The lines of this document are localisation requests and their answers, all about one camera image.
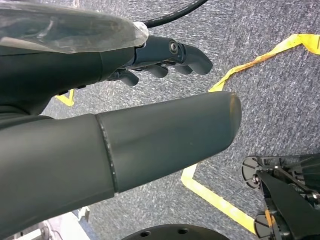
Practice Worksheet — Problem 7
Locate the yellow floor tape square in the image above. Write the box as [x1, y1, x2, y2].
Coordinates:
[181, 33, 320, 236]

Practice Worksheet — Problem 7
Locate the black robot foot mechanism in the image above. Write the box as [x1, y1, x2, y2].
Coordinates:
[241, 152, 320, 240]

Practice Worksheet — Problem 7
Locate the black cable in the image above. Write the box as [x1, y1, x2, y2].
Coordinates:
[141, 0, 209, 29]

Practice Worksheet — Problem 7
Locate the blue metal shelf rack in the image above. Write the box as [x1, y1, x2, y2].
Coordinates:
[14, 206, 100, 240]

